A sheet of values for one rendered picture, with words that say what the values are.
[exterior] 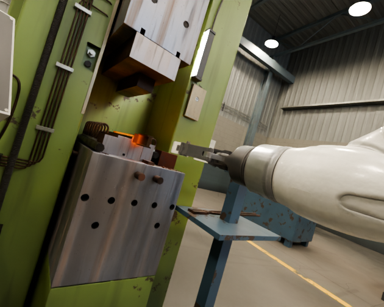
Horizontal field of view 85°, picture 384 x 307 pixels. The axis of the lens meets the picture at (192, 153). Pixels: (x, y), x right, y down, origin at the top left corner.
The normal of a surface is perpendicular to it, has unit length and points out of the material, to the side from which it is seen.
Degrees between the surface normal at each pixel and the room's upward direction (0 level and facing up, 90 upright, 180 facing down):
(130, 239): 90
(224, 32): 90
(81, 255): 90
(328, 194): 103
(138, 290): 90
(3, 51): 60
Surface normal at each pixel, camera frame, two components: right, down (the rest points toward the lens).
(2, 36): 0.88, -0.28
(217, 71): 0.59, 0.15
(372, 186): -0.61, -0.33
